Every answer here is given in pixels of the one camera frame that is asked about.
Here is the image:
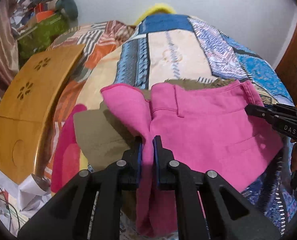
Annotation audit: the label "pink pants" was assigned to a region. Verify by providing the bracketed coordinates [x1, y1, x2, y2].
[101, 81, 283, 237]

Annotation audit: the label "olive khaki garment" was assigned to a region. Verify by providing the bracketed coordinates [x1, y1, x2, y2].
[73, 78, 234, 222]

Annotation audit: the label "brown wooden wardrobe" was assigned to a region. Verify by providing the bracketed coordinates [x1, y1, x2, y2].
[276, 24, 297, 107]

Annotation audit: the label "blue patchwork bedspread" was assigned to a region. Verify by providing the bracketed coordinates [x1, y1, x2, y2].
[78, 13, 297, 238]

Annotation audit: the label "orange striped blanket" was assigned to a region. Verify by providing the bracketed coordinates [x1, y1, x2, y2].
[44, 21, 135, 194]

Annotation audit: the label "white paper sheets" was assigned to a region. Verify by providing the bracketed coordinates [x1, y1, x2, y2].
[0, 171, 51, 236]

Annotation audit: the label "wooden lap desk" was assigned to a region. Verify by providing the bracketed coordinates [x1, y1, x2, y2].
[0, 44, 84, 184]

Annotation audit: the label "yellow curved pillow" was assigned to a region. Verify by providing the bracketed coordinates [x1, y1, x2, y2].
[133, 3, 176, 26]

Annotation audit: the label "green storage box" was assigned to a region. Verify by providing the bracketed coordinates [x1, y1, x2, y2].
[17, 14, 69, 63]

